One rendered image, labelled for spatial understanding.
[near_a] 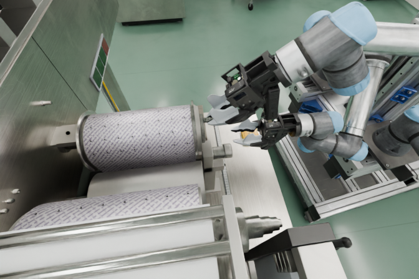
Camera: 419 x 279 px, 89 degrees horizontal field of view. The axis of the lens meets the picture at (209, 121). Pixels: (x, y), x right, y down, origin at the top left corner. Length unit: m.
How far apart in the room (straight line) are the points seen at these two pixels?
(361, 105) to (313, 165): 0.97
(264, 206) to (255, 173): 0.13
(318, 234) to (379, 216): 1.87
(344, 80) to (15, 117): 0.63
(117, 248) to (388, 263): 1.93
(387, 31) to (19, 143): 0.81
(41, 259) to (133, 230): 0.10
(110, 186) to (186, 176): 0.17
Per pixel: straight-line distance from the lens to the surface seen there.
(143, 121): 0.50
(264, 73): 0.43
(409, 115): 1.17
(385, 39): 0.67
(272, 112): 0.52
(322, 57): 0.43
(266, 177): 0.88
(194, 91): 2.35
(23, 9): 0.69
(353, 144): 0.90
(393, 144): 1.25
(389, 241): 2.13
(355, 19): 0.44
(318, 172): 1.80
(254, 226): 0.36
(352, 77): 0.50
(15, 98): 0.53
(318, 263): 0.28
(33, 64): 0.59
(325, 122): 0.78
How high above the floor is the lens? 1.70
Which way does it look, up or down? 55 degrees down
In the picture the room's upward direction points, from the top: straight up
